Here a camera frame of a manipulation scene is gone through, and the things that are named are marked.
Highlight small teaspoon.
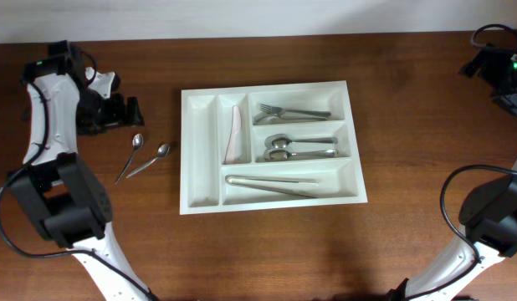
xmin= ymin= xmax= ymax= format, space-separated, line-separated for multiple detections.
xmin=115 ymin=133 xmax=144 ymax=184

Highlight teaspoon with textured handle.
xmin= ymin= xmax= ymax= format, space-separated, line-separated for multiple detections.
xmin=126 ymin=143 xmax=171 ymax=178

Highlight pink plastic knife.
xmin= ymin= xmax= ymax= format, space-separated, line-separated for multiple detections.
xmin=224 ymin=106 xmax=242 ymax=165

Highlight white plastic cutlery tray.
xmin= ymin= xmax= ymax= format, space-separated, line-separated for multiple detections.
xmin=180 ymin=81 xmax=367 ymax=215

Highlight steel fork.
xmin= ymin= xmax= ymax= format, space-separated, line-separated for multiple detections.
xmin=253 ymin=113 xmax=327 ymax=125
xmin=259 ymin=104 xmax=331 ymax=118

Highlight steel tablespoon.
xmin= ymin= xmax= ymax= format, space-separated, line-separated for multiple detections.
xmin=263 ymin=149 xmax=339 ymax=161
xmin=264 ymin=134 xmax=338 ymax=149

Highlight steel kitchen tongs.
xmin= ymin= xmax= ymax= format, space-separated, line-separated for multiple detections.
xmin=225 ymin=175 xmax=319 ymax=198

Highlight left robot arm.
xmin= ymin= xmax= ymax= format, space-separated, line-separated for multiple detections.
xmin=4 ymin=40 xmax=156 ymax=300

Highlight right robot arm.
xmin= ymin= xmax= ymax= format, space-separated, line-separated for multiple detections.
xmin=386 ymin=44 xmax=517 ymax=300

